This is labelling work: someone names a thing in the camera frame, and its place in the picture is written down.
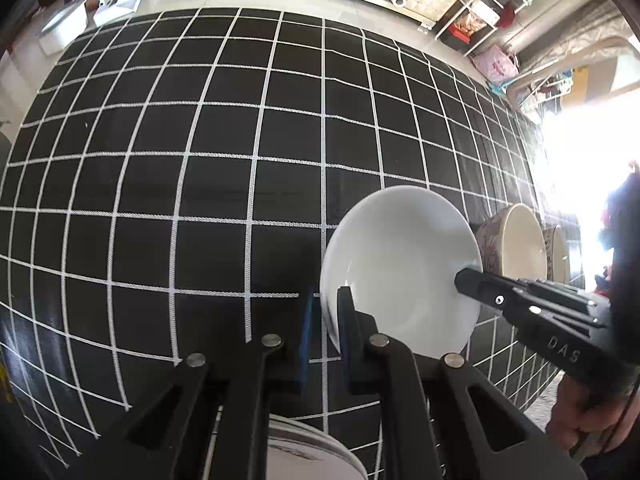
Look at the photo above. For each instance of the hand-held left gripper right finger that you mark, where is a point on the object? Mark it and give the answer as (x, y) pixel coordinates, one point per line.
(352, 350)

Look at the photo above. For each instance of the white mop bucket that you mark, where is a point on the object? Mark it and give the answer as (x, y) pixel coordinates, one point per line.
(62, 25)

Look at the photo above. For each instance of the person's right hand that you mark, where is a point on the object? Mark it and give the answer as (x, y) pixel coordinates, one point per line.
(575, 420)

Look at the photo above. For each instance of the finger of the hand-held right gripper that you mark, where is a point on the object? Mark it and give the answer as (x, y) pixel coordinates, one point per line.
(500, 297)

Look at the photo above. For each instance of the blue patterned rim bowl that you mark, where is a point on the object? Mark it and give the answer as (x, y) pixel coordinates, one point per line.
(559, 260)

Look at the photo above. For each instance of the white bowl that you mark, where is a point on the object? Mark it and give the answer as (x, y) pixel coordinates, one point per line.
(400, 260)

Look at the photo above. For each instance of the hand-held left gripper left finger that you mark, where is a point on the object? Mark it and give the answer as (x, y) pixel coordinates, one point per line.
(305, 345)

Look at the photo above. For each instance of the plain white plate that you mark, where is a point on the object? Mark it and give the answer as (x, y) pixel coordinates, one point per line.
(320, 424)

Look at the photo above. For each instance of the pink bag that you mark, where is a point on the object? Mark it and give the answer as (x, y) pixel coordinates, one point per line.
(495, 65)

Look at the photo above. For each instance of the white dustpan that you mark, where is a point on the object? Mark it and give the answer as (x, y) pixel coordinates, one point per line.
(117, 7)

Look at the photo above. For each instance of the standing mirror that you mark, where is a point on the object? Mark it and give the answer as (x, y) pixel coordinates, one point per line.
(600, 67)

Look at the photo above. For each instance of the cream bowl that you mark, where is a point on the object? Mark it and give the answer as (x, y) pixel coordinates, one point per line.
(520, 250)

